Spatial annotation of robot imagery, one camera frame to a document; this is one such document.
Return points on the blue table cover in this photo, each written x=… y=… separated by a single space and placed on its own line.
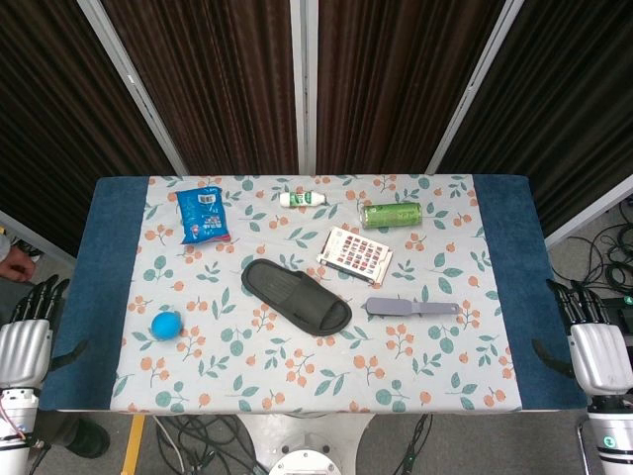
x=114 y=247

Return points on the floral tablecloth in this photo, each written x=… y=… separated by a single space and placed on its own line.
x=297 y=376

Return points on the white green label bottle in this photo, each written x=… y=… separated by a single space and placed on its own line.
x=301 y=199

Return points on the blue snack bag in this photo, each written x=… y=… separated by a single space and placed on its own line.
x=203 y=218

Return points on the black slipper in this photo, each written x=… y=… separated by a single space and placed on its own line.
x=292 y=297

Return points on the white printed card box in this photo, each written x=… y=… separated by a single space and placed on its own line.
x=356 y=255

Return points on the brown folding screen panel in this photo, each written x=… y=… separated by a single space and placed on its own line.
x=569 y=109
x=54 y=123
x=217 y=89
x=395 y=89

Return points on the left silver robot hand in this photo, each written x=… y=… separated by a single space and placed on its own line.
x=22 y=351

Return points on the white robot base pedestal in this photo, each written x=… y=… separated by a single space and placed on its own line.
x=306 y=445

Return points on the green drink can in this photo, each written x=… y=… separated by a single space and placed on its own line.
x=390 y=215

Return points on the black power strip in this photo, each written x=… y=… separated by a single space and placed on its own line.
x=620 y=309

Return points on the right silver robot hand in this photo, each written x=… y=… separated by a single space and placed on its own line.
x=601 y=356

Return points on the blue ball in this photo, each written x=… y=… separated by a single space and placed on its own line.
x=166 y=326

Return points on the bare person hand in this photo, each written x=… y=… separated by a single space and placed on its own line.
x=15 y=267

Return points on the yellow floor tape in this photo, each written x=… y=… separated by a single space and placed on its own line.
x=133 y=445

